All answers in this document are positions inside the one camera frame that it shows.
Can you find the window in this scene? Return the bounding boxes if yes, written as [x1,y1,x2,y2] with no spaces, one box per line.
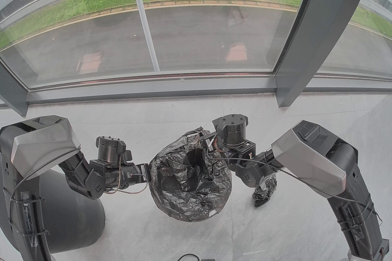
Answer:
[0,0,392,118]

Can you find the black plastic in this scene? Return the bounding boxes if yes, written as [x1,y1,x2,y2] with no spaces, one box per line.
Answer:
[252,175,278,208]

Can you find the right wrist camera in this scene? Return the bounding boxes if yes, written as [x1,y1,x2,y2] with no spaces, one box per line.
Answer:
[212,117,227,135]

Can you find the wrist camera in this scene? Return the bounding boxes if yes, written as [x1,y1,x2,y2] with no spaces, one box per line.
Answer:
[212,117,227,135]
[118,149,133,166]

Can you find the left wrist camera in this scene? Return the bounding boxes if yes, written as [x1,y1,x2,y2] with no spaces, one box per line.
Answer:
[118,149,133,166]

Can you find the dark grey round chair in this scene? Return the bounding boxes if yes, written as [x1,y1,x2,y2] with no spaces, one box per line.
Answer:
[37,167,106,255]

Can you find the black plastic bag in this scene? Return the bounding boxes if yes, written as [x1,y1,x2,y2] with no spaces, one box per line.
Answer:
[149,126,233,222]

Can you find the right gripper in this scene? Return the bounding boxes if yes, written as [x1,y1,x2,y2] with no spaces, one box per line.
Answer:
[199,131,223,159]

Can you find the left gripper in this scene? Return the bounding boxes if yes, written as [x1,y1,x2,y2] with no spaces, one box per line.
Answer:
[107,162,151,194]

